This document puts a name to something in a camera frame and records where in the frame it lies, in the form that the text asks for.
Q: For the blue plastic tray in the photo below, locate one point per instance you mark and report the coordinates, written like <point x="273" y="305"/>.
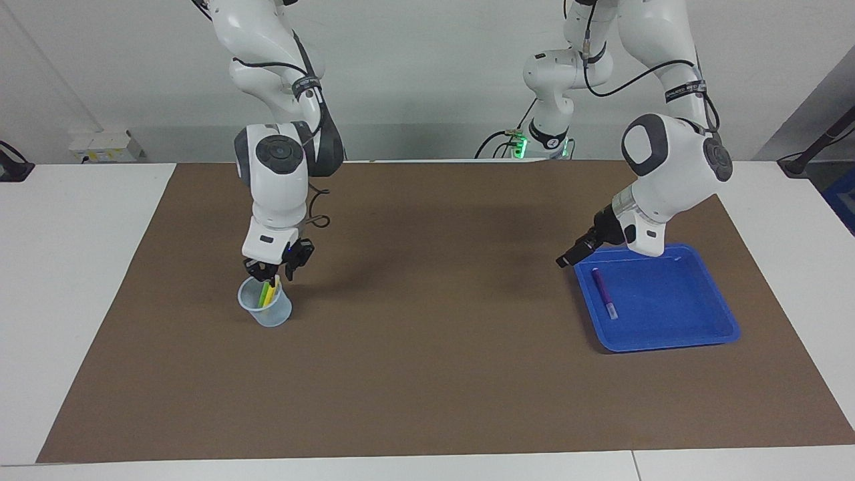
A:
<point x="668" y="307"/>

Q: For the clear plastic cup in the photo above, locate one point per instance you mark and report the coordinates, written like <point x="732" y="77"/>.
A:
<point x="274" y="315"/>

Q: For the brown table mat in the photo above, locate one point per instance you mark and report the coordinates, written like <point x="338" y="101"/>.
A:
<point x="427" y="334"/>

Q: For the black clamp mount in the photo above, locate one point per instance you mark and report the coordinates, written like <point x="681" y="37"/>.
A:
<point x="13" y="170"/>

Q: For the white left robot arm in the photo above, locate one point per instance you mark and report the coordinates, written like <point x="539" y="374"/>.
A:
<point x="674" y="174"/>

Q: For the blue crate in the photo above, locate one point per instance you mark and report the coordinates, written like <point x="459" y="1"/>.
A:
<point x="843" y="200"/>

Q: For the black camera stand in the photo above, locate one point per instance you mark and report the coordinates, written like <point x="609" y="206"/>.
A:
<point x="818" y="143"/>

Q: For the yellow marker pen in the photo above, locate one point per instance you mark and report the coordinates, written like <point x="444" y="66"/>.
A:
<point x="271" y="294"/>

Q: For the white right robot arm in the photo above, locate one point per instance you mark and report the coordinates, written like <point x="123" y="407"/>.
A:
<point x="277" y="194"/>

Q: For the white power strip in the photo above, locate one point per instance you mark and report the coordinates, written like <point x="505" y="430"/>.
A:
<point x="100" y="143"/>

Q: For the purple marker pen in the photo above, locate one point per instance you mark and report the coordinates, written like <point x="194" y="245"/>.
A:
<point x="604" y="294"/>

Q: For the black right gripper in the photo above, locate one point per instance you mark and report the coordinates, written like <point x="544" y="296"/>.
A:
<point x="284" y="255"/>

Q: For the green marker pen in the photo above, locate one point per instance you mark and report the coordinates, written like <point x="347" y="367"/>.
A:
<point x="263" y="294"/>

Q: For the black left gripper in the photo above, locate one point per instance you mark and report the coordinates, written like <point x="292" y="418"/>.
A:
<point x="611" y="230"/>

